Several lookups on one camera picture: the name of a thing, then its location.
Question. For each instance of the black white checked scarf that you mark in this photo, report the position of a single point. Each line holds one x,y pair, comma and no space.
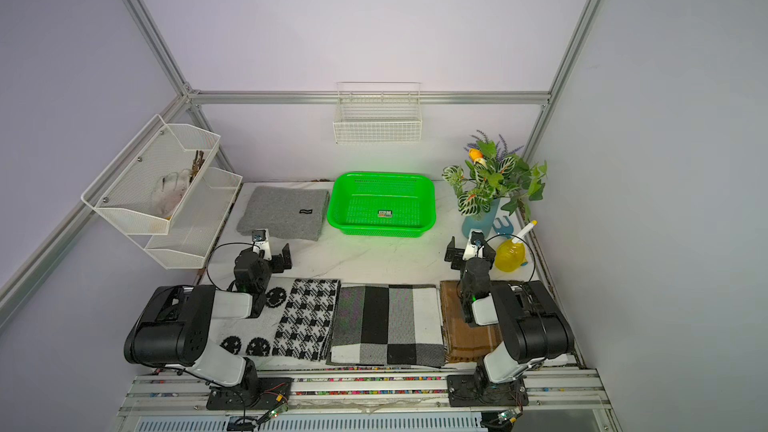
388,325

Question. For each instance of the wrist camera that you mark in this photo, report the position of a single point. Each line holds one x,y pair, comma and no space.
260,241
475,245

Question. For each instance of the white mesh shelf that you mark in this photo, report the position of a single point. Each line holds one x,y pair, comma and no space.
121,194
198,223

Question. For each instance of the yellow spray bottle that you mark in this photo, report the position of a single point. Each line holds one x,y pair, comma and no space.
511,254

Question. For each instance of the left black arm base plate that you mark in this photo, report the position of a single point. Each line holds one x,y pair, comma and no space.
263,394

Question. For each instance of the white mesh lower shelf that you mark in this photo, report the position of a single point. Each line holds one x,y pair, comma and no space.
198,223

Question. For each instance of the smiley houndstooth scarf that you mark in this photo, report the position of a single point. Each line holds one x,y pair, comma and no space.
295,322

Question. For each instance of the clear plastic item in shelf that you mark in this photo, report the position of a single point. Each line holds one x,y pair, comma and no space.
169,192

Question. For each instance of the white mesh upper shelf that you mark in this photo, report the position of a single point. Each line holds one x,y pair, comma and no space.
121,194

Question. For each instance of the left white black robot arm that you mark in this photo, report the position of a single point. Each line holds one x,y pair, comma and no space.
172,331

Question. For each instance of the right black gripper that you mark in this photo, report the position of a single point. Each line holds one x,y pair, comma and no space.
454,254

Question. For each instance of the brown plaid fringed scarf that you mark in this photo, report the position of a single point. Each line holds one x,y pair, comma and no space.
463,343

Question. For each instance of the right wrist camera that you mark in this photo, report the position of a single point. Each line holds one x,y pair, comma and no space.
475,245

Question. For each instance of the grey folded scarf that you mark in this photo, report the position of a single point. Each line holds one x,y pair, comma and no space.
285,212

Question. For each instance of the artificial plant in blue vase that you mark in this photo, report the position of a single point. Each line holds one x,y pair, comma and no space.
493,177

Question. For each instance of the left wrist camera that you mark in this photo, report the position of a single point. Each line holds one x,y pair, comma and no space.
260,241

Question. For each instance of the white wire wall basket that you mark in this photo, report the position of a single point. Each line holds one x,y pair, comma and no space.
378,113

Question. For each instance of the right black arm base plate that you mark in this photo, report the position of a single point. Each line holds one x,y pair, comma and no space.
466,390

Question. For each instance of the small blue garden fork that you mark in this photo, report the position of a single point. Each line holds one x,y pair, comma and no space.
503,226

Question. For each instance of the green plastic basket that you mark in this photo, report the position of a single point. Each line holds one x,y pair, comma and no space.
382,204

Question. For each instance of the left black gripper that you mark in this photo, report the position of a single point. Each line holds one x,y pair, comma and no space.
278,258

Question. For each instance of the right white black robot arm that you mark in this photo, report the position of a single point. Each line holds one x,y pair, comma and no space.
533,328

